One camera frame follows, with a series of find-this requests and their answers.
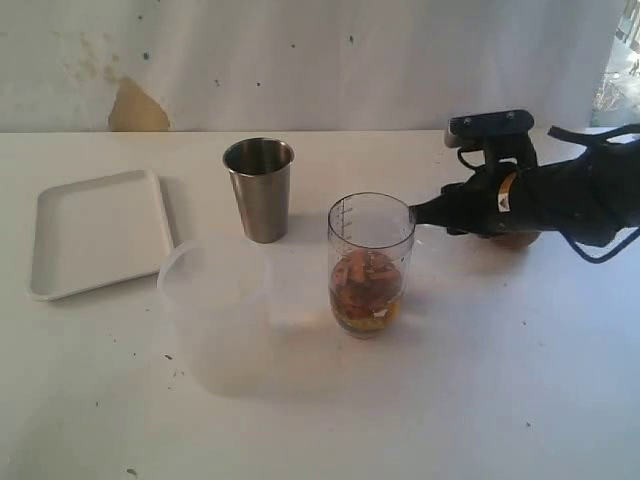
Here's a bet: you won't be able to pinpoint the stainless steel cup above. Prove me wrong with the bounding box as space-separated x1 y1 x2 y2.
222 137 295 244

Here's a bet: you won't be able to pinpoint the gold coins and cork pieces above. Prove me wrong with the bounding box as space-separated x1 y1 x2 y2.
329 249 404 337

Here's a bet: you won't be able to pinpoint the clear plastic shaker cup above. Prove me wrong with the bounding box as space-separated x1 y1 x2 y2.
327 192 416 339

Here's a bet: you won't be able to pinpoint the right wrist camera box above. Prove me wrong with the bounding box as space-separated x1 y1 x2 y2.
444 109 534 150

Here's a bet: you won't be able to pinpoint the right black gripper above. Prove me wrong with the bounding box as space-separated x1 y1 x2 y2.
409 134 538 238

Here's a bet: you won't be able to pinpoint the brown wooden cup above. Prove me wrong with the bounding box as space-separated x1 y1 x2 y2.
491 232 540 250

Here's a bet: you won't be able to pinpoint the white square tray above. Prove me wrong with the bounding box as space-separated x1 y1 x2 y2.
29 170 174 301

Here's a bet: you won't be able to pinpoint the right black cable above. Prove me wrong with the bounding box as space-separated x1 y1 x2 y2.
457 124 640 264

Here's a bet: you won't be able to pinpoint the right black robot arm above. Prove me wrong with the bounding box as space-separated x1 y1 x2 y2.
411 125 639 247

